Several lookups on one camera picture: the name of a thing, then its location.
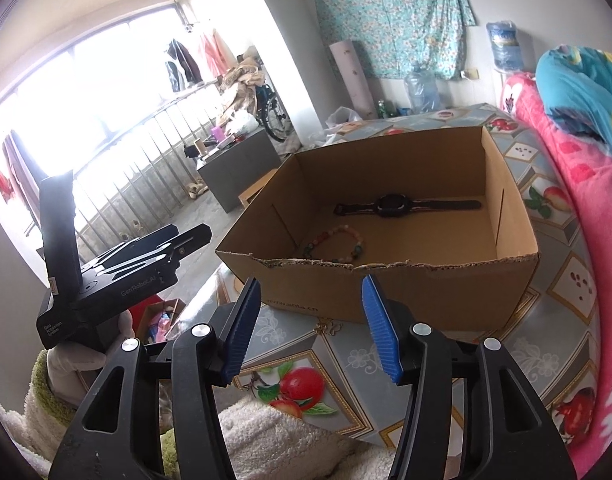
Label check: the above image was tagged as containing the white gloved left hand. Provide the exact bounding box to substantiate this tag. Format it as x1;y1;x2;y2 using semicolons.
47;311;135;406

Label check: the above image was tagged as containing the grey low cabinet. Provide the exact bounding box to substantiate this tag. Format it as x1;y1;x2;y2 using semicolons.
198;130;281;214

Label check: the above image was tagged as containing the fruit pattern tablecloth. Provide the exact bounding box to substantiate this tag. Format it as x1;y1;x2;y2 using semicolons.
181;106;599;448

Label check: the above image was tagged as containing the pile of clothes on chair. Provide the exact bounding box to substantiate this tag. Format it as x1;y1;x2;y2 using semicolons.
216;46;266;127

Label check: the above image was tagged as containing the black wrist watch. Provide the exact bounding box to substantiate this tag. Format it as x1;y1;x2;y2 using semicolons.
333;194;483;218

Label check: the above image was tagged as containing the rolled pink mat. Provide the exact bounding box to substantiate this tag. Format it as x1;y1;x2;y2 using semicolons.
330;40;378;119

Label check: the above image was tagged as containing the brown cardboard box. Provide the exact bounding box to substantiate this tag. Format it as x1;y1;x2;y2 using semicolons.
217;127;539;332

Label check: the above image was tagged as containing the clear water jug on floor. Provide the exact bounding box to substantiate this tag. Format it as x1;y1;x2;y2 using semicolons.
404;68;443;114

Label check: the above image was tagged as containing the pink floral blanket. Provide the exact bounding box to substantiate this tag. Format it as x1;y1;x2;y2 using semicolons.
501;71;612;478

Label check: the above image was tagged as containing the blue patterned quilt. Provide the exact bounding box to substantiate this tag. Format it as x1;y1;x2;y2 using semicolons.
535;44;612;152

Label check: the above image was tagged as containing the blue water jug on dispenser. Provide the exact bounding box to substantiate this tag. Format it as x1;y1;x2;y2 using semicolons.
486;21;524;73

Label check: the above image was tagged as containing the multicolour bead bracelet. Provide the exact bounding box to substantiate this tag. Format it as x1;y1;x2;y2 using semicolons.
302;224;366;265

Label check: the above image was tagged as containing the floral teal wall cloth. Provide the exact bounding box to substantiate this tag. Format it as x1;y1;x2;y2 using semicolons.
314;0;476;80

